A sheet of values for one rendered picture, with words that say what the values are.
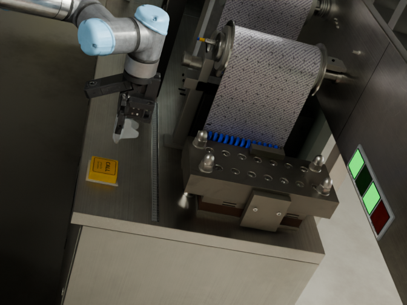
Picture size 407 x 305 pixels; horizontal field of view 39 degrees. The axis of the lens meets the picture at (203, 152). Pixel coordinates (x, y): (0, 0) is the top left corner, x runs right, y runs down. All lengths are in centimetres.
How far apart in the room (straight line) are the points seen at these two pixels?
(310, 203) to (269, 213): 11
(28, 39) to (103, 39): 274
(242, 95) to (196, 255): 43
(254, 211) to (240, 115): 26
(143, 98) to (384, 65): 57
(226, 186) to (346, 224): 191
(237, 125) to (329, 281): 149
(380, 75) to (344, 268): 173
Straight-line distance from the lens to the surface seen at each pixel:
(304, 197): 150
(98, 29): 122
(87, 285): 161
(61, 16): 130
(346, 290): 292
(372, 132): 139
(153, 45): 129
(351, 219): 334
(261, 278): 161
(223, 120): 156
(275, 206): 148
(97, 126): 170
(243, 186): 145
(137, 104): 137
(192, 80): 157
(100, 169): 151
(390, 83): 138
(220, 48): 148
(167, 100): 190
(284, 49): 151
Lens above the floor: 188
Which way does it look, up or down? 35 degrees down
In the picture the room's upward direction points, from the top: 21 degrees clockwise
